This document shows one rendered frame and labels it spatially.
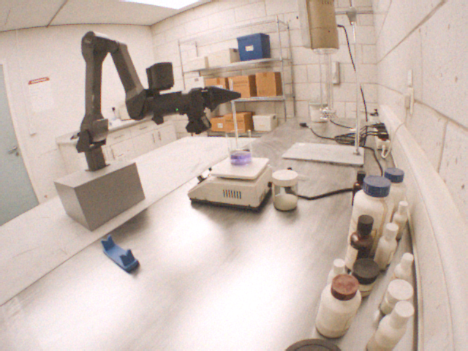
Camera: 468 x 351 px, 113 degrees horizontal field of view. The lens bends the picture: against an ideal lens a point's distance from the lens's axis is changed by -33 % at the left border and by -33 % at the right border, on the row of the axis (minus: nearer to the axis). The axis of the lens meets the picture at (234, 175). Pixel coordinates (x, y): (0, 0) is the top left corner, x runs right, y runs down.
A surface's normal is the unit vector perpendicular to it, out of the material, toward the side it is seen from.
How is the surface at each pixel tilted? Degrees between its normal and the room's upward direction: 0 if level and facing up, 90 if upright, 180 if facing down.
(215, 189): 90
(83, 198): 90
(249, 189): 90
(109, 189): 90
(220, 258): 0
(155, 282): 0
